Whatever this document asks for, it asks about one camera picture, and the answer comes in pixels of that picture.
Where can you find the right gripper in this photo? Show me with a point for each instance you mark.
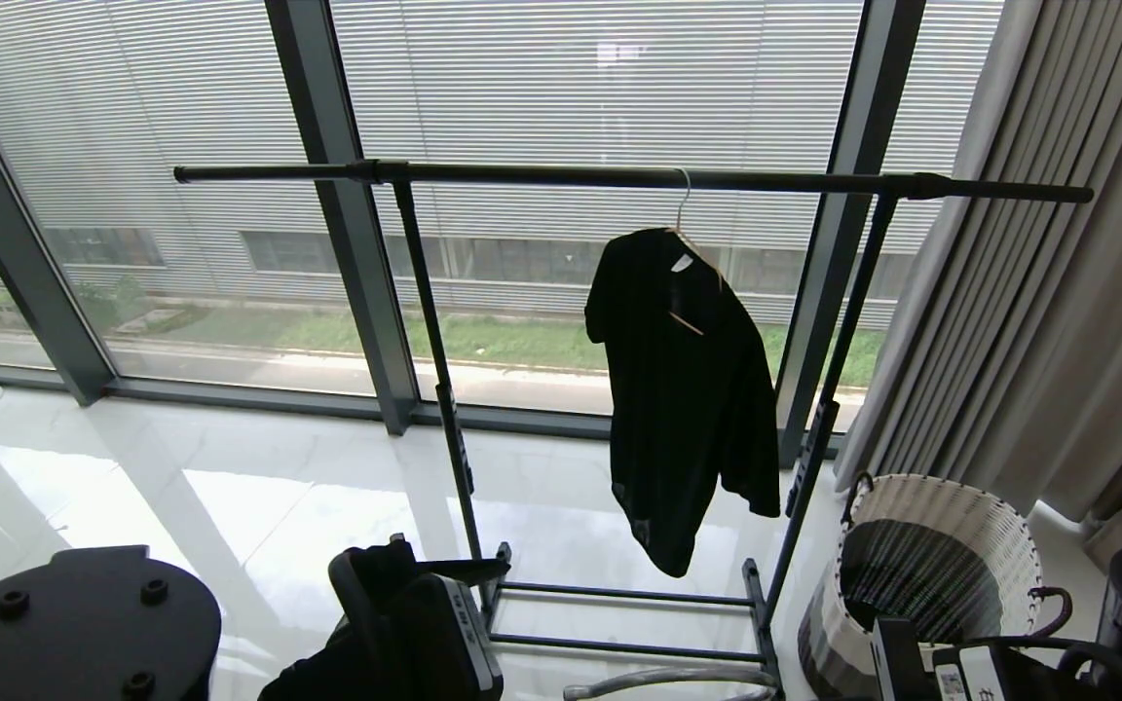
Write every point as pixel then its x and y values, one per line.
pixel 897 662

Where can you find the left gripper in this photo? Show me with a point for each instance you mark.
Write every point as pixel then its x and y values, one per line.
pixel 444 643

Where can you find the pink clothes hanger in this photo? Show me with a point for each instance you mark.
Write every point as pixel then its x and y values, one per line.
pixel 668 673
pixel 688 324

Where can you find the black garment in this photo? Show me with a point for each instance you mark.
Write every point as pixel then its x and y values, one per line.
pixel 688 438

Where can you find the white laundry basket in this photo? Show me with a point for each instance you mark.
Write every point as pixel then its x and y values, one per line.
pixel 941 497

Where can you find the black clothes rack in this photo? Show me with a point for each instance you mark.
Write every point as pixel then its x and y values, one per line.
pixel 619 178

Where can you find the beige curtain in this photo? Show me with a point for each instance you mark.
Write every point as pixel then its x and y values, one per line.
pixel 1058 243

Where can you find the window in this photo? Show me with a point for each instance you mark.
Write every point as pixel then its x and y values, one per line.
pixel 347 97

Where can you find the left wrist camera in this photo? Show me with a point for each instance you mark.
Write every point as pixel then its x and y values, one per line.
pixel 381 584

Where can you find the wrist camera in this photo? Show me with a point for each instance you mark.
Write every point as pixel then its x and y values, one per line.
pixel 381 584
pixel 1033 682

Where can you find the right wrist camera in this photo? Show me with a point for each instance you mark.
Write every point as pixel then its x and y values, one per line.
pixel 1033 682

